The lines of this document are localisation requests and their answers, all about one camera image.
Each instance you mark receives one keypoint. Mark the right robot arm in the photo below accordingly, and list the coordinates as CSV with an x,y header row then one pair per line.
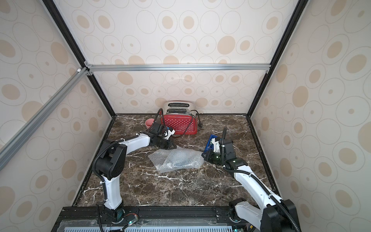
x,y
261,191

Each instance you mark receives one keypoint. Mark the red polka dot toaster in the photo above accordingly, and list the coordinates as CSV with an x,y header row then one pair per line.
x,y
181,116

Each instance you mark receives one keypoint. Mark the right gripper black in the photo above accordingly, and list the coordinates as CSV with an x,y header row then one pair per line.
x,y
210,154

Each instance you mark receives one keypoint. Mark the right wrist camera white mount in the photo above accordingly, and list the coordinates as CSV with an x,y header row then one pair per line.
x,y
215,145

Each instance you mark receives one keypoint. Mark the pink plastic cup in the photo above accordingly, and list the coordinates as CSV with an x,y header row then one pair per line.
x,y
149,123

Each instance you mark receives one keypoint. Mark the horizontal aluminium frame bar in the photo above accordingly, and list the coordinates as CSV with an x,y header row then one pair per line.
x,y
178,67

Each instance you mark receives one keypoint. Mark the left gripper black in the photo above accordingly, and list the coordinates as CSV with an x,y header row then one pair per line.
x,y
170,141

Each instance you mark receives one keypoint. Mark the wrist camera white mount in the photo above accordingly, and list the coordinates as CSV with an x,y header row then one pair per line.
x,y
215,145
168,133

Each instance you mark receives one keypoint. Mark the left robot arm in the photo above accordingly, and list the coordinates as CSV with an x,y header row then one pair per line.
x,y
109,163

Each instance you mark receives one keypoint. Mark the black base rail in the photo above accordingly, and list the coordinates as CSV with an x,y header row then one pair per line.
x,y
178,219

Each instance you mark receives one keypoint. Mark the diagonal aluminium frame bar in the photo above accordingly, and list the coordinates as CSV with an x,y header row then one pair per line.
x,y
23,135

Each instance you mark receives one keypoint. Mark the clear bubble wrap sheet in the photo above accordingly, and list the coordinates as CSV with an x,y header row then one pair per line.
x,y
176,159

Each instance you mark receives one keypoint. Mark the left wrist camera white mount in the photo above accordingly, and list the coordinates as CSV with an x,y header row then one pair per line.
x,y
168,133

